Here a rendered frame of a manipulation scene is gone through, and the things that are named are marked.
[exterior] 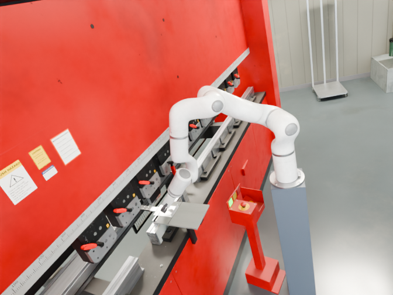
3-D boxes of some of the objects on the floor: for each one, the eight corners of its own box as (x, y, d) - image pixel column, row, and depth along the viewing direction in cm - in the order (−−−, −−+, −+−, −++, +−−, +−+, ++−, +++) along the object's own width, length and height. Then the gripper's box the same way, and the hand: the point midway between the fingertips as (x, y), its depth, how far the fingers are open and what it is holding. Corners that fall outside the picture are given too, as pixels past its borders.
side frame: (283, 153, 356) (254, -58, 250) (223, 153, 396) (175, -28, 291) (286, 143, 374) (260, -56, 269) (228, 144, 415) (185, -29, 309)
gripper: (173, 205, 140) (163, 222, 152) (188, 184, 152) (177, 201, 164) (161, 197, 140) (152, 215, 152) (176, 177, 153) (166, 194, 165)
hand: (166, 206), depth 157 cm, fingers open, 5 cm apart
